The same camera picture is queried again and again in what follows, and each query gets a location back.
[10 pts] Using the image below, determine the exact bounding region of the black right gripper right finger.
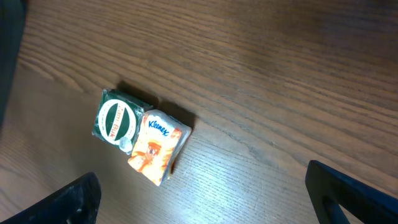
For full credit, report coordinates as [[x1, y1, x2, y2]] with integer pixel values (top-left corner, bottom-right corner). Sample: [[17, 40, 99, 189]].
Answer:
[[305, 160, 397, 224]]

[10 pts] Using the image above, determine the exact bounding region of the orange tissue pack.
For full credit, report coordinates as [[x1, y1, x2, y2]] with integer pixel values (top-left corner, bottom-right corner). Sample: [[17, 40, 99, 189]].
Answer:
[[127, 110, 192, 186]]

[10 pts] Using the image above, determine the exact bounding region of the black healing ointment box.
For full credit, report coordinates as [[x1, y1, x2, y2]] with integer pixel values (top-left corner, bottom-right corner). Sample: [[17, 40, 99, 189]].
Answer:
[[92, 89, 153, 154]]

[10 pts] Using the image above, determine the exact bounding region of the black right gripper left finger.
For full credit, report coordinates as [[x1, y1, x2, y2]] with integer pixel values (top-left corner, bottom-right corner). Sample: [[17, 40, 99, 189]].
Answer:
[[1, 172, 101, 224]]

